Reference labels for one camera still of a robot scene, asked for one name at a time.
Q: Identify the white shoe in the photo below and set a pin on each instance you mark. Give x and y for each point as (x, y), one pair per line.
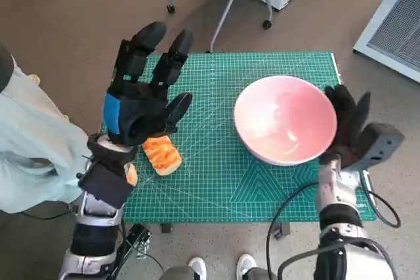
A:
(246, 265)
(197, 267)

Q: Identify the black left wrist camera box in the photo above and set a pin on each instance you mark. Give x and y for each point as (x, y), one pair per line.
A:
(105, 185)

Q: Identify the green cutting mat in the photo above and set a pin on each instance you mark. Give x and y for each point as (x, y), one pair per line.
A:
(213, 96)

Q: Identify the black metal strut with clamp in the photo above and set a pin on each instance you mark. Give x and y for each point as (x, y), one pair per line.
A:
(139, 235)

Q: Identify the grey leg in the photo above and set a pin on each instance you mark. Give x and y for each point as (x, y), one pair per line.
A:
(177, 274)

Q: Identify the black knitted glove right hand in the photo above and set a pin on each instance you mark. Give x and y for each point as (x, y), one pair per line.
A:
(348, 122)

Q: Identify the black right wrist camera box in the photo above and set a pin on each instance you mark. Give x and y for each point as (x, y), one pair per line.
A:
(377, 145)

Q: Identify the white cabinet with mesh panel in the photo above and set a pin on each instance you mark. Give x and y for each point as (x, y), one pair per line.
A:
(393, 31)

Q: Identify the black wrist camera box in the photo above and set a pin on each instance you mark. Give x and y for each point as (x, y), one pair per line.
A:
(105, 185)
(377, 145)

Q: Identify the long toy bread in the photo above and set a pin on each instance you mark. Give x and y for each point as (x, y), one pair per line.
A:
(162, 157)

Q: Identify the round toy bread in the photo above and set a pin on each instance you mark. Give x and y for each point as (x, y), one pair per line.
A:
(132, 175)

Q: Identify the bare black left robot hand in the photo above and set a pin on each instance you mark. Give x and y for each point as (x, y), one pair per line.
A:
(131, 112)

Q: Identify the pink bowl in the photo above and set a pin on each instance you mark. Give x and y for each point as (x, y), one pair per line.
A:
(282, 119)

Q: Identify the dark leg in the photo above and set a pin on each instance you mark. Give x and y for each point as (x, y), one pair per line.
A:
(262, 275)

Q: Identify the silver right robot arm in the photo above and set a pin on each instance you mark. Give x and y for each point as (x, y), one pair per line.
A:
(334, 188)

